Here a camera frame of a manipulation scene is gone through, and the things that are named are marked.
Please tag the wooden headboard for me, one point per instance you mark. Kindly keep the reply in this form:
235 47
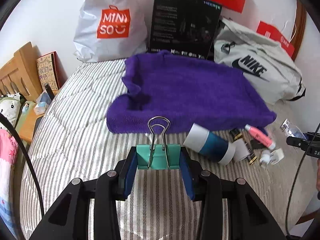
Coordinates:
19 74

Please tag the striped bed quilt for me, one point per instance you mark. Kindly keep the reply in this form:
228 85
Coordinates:
73 141

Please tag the white Miniso shopping bag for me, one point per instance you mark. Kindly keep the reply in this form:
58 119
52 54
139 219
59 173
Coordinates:
111 29

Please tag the pink white tube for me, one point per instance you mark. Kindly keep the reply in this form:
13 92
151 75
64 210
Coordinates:
261 137

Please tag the purple towel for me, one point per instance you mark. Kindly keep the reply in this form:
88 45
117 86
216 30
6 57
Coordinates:
186 91

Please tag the grey Nike bag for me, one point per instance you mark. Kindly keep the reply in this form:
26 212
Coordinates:
266 65

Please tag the white charger plug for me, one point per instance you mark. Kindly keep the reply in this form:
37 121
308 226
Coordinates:
276 156

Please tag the black headset box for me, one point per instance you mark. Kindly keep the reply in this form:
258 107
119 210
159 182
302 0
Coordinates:
184 27

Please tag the blue white cylinder bottle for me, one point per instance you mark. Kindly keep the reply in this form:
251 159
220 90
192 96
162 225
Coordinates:
206 143

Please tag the small black box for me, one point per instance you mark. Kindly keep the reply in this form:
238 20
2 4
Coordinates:
256 145

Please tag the teal binder clip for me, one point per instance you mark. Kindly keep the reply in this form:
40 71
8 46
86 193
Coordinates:
158 156

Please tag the tissue pack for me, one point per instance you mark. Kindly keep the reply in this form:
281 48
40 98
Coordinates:
42 103

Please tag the black gold Grand Reserve box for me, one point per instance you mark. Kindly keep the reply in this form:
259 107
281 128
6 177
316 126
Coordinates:
237 134

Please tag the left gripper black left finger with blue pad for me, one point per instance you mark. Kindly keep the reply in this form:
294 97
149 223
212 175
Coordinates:
68 216

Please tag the clear pill bottle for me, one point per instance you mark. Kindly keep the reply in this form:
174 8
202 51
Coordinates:
291 130

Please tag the panda plush toy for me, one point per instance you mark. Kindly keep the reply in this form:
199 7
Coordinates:
12 108

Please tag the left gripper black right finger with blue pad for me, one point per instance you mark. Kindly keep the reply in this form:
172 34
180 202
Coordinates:
229 209

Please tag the wooden nightstand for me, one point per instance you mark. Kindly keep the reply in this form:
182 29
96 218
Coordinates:
27 123

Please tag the pink patterned cloth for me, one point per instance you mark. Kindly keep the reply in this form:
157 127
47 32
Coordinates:
9 148

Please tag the brown illustrated book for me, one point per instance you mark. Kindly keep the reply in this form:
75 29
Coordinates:
47 71

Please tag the person hand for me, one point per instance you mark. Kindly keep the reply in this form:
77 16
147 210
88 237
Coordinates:
318 176

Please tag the white USB night light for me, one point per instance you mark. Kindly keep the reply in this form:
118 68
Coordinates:
265 158

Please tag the red white paper bag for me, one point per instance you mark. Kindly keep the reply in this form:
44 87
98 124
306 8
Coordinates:
273 33

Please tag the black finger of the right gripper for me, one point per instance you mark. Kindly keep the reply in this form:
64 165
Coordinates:
311 144

